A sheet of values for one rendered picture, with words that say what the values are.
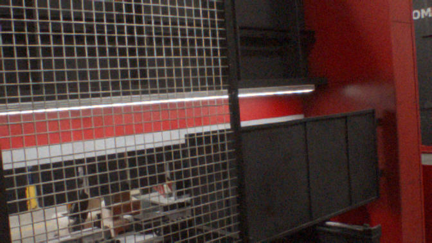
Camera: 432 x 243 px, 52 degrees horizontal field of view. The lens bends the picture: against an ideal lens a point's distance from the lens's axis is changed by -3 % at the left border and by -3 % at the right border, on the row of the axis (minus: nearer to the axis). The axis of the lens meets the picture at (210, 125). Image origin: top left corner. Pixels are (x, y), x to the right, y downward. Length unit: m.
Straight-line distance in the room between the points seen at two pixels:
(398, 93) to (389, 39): 0.26
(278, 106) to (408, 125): 0.66
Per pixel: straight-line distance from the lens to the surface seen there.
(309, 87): 2.31
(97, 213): 2.90
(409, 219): 2.45
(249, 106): 2.27
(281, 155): 1.73
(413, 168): 2.46
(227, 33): 1.22
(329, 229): 2.06
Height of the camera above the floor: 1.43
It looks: 3 degrees down
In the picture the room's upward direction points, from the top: 5 degrees counter-clockwise
